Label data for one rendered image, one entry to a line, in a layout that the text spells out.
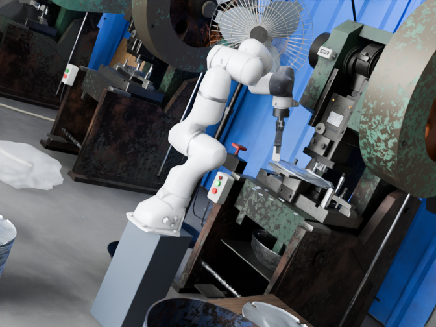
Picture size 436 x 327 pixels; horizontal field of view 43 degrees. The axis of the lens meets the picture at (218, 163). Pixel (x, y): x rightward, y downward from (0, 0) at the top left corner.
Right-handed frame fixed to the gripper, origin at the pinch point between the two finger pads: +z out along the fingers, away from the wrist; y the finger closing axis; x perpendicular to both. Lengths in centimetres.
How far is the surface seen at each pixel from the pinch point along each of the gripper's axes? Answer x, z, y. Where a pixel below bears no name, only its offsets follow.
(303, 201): 13.3, 19.2, 8.1
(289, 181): 6.6, 12.0, 3.2
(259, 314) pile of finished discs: -6, 48, 64
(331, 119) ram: 23.4, -17.0, -3.3
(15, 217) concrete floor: -122, 45, -10
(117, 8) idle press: -132, -76, -266
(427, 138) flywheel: 58, -15, 21
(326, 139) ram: 21.0, -8.3, 1.5
